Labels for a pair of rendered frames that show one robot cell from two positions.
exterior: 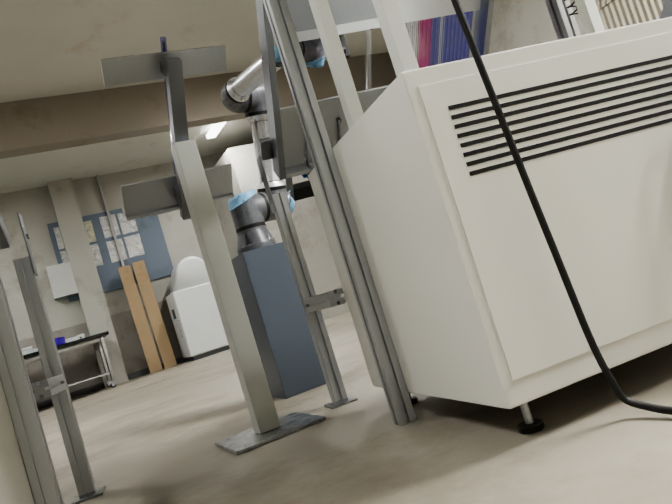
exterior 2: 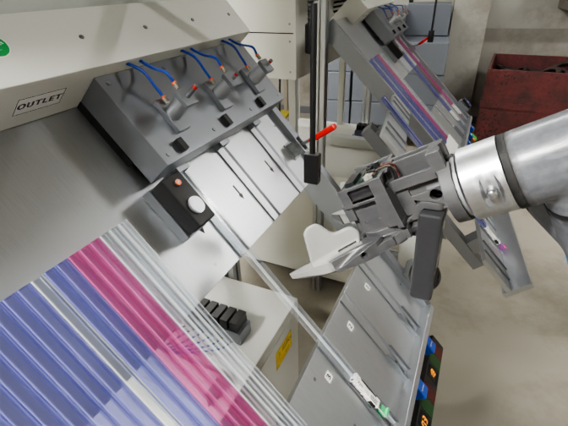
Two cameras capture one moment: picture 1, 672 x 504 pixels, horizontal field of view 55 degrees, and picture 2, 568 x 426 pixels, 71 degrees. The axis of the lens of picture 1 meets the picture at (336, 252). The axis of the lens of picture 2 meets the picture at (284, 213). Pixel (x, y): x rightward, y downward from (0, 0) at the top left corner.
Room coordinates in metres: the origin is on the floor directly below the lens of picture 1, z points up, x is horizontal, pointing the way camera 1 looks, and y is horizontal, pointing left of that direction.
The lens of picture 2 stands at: (2.16, -0.59, 1.34)
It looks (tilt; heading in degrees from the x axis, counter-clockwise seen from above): 30 degrees down; 133
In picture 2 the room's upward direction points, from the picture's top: 2 degrees counter-clockwise
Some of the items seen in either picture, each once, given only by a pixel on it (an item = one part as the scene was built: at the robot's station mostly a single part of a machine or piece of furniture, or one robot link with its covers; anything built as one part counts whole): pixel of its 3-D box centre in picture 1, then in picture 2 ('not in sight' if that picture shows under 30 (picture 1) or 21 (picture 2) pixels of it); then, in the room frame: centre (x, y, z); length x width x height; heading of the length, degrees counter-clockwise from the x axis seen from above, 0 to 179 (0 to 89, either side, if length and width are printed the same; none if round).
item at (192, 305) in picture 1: (196, 307); not in sight; (8.71, 2.02, 0.67); 0.67 x 0.57 x 1.33; 116
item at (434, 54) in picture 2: not in sight; (378, 72); (0.15, 2.87, 0.56); 1.14 x 0.76 x 1.13; 25
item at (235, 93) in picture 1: (253, 76); not in sight; (2.24, 0.10, 1.12); 0.49 x 0.11 x 0.12; 40
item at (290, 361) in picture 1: (278, 320); not in sight; (2.45, 0.28, 0.28); 0.18 x 0.18 x 0.55; 26
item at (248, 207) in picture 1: (246, 209); not in sight; (2.46, 0.28, 0.72); 0.13 x 0.12 x 0.14; 130
